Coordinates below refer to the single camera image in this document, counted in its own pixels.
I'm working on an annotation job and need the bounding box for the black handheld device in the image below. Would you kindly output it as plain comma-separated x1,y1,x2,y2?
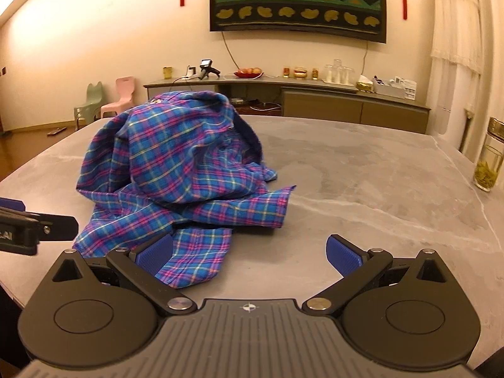
199,59,221,78

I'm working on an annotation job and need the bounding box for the grey television cabinet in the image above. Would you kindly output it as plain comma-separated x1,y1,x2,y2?
143,75,432,135

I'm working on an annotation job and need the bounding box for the glass tea bottle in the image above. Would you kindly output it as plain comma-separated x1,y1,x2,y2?
472,117,504,193

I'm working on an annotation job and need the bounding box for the white organizer tray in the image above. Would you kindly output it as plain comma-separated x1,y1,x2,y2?
372,75,406,99

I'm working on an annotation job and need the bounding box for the lace-covered standing air conditioner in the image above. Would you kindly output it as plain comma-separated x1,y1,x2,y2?
427,0,486,154

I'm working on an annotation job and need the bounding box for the green plastic chair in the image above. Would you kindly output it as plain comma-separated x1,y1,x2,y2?
74,82,104,130

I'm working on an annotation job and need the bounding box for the blue pink plaid shirt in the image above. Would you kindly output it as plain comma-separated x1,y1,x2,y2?
73,90,297,289

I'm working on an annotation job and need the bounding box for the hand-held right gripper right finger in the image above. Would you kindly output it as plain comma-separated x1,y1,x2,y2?
301,234,451,318

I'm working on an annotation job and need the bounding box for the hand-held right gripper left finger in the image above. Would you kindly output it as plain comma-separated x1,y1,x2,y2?
49,233,198,316

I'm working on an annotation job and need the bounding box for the set of clear glasses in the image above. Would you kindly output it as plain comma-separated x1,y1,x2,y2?
323,59,355,85

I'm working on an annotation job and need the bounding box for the pink plastic chair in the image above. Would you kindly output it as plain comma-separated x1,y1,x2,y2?
100,77,136,119

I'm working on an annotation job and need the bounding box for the white printed card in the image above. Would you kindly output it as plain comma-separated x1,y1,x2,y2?
394,77,417,100

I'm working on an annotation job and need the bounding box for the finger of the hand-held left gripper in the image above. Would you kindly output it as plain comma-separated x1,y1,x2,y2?
0,199,27,215
37,215,79,242

